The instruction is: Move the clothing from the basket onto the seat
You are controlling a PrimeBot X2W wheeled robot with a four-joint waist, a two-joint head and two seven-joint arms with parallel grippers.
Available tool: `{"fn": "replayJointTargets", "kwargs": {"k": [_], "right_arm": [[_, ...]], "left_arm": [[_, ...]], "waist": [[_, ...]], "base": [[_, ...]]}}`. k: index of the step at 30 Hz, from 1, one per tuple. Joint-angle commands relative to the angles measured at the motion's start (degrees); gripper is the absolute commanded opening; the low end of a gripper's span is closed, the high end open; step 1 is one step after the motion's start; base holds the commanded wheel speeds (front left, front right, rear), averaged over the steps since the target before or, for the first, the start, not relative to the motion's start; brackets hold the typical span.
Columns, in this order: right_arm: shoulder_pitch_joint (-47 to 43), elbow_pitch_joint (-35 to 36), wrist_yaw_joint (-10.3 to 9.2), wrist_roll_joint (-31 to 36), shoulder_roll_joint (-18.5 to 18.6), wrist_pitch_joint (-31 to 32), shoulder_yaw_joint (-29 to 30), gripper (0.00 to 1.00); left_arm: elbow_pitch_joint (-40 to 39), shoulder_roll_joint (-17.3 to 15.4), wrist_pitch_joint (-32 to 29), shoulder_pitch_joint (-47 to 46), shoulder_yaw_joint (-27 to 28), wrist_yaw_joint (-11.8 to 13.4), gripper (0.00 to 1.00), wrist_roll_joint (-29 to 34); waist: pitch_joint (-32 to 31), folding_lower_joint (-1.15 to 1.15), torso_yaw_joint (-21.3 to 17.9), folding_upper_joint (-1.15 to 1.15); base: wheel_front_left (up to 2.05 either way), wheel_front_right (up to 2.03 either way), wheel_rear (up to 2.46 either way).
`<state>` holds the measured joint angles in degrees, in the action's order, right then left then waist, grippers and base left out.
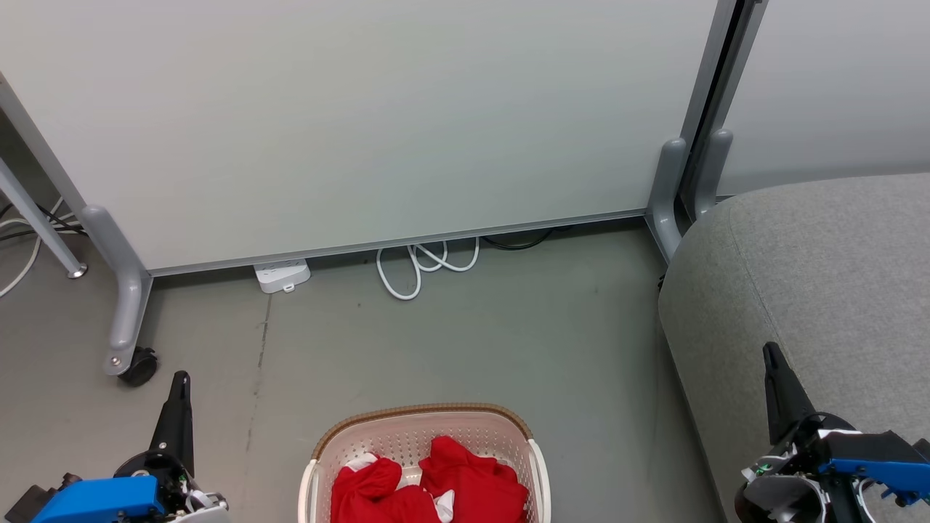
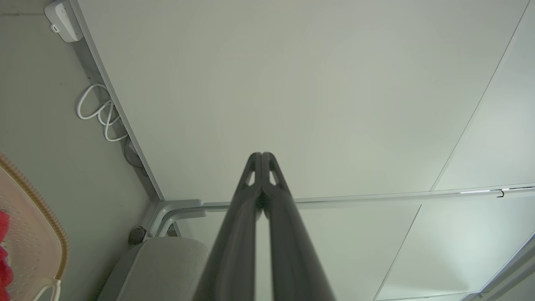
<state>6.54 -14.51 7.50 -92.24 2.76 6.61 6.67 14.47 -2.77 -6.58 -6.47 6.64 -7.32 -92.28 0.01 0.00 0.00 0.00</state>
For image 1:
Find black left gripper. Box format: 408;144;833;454
115;371;227;523

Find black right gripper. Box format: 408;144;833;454
741;342;873;523

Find red cloth garment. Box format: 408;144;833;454
331;435;530;523

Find grey fabric sofa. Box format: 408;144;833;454
658;173;930;523

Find black caster wheel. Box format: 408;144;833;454
118;346;159;387

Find grey partition leg with caster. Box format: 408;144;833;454
80;205;154;377

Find white power strip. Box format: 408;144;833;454
253;259;312;295

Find white perforated laundry basket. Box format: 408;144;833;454
298;403;551;523

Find grey metal table leg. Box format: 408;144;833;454
0;155;89;280

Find narrow white partition panel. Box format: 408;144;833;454
716;0;930;198

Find large white partition panel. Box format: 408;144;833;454
0;0;736;277

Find loose white cable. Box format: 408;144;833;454
0;195;76;299

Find thin black floor cable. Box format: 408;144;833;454
0;203;85;238

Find coiled white cable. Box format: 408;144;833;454
375;237;481;301

